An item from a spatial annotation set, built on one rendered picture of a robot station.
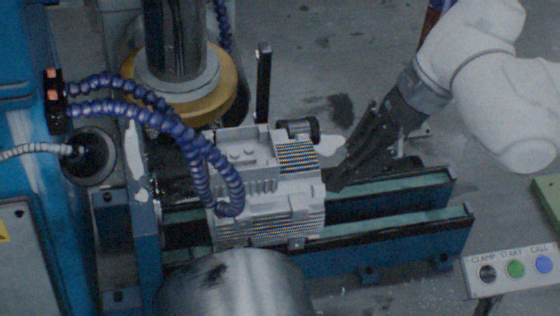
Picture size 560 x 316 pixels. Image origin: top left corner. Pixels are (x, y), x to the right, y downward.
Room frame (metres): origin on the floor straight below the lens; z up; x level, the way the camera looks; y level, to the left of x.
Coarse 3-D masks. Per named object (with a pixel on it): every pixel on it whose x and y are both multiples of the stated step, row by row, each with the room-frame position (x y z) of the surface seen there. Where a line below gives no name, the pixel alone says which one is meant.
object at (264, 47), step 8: (264, 48) 1.03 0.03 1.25; (256, 56) 1.03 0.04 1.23; (264, 56) 1.02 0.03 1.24; (272, 56) 1.03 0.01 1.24; (264, 64) 1.02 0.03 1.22; (264, 72) 1.02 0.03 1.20; (264, 80) 1.02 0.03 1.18; (256, 88) 1.05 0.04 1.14; (264, 88) 1.02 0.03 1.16; (256, 96) 1.04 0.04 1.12; (264, 96) 1.02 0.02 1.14; (256, 104) 1.04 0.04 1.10; (264, 104) 1.02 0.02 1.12; (256, 112) 1.04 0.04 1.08; (264, 112) 1.02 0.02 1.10; (256, 120) 1.02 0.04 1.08; (264, 120) 1.02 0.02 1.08
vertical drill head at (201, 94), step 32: (160, 0) 0.82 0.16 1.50; (192, 0) 0.83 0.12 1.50; (160, 32) 0.82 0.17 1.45; (192, 32) 0.83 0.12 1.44; (128, 64) 0.87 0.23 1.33; (160, 64) 0.82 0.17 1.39; (192, 64) 0.83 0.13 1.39; (224, 64) 0.89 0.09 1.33; (128, 96) 0.81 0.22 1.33; (160, 96) 0.80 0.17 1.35; (192, 96) 0.80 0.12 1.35; (224, 96) 0.82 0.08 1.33
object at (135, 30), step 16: (208, 16) 1.23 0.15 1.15; (128, 32) 1.20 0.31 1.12; (208, 32) 1.18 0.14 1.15; (128, 48) 1.16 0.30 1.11; (240, 64) 1.15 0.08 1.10; (240, 80) 1.10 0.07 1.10; (240, 96) 1.10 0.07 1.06; (240, 112) 1.10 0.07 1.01; (144, 128) 1.05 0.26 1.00; (208, 128) 1.08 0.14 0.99; (160, 144) 1.05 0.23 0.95; (176, 144) 1.07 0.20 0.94
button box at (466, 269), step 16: (464, 256) 0.74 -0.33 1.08; (480, 256) 0.75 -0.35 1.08; (496, 256) 0.75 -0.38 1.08; (512, 256) 0.75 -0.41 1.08; (528, 256) 0.76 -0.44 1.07; (464, 272) 0.72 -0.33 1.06; (528, 272) 0.73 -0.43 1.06; (464, 288) 0.71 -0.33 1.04; (480, 288) 0.70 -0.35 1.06; (496, 288) 0.70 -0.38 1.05; (512, 288) 0.71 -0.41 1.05; (528, 288) 0.71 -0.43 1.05
